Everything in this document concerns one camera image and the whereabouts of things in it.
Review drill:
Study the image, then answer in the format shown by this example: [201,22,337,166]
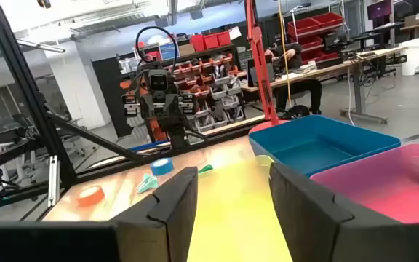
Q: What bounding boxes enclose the red storage bins row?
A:
[190,31,232,52]

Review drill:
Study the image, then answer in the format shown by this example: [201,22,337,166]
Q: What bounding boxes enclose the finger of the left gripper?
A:
[121,92,140,118]
[179,92,197,117]

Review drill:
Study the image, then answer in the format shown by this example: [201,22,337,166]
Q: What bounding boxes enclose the white trash bin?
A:
[398,36,419,76]

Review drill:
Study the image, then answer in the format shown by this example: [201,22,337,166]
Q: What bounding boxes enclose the orange tape roll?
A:
[76,184,105,207]

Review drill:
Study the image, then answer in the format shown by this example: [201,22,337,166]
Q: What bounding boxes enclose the pink plastic bin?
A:
[310,143,419,224]

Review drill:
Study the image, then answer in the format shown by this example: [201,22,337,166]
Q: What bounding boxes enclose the yellow cable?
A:
[277,0,292,108]

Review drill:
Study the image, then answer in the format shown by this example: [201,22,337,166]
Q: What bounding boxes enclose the black cable loop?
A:
[135,25,179,74]

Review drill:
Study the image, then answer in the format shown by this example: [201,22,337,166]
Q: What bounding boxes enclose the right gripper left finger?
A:
[109,166,199,262]

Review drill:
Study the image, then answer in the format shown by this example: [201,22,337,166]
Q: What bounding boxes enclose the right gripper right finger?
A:
[268,162,419,262]

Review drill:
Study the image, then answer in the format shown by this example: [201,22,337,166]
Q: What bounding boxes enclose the blue plastic bin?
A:
[248,114,402,178]

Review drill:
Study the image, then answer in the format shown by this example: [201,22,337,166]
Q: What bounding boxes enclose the blue tape roll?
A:
[150,157,175,176]

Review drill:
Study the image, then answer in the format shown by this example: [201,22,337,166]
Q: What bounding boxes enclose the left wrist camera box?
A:
[147,68,171,92]

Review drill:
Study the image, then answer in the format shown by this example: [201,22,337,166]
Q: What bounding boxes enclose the shelf with red bins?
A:
[287,12,345,63]

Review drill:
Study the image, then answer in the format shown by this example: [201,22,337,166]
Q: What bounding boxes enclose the silver extrusion bracket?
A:
[47,155,61,207]

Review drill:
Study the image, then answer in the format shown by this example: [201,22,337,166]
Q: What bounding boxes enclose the red round stand base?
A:
[244,0,290,135]

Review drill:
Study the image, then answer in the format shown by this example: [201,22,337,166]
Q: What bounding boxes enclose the long wooden desk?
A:
[240,46,409,124]

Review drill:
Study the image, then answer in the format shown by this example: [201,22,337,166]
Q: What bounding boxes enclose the black aluminium table frame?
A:
[0,0,268,223]

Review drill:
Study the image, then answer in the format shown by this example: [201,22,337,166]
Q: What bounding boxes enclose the person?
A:
[263,42,323,114]

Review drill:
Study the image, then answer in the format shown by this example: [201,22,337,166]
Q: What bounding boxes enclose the translucent yellow plastic bin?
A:
[186,154,294,262]

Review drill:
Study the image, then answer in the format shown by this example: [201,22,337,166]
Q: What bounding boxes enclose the orange grey parts bin rack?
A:
[120,43,249,143]

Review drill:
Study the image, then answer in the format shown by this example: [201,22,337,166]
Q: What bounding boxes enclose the teal staple remover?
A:
[135,173,159,194]

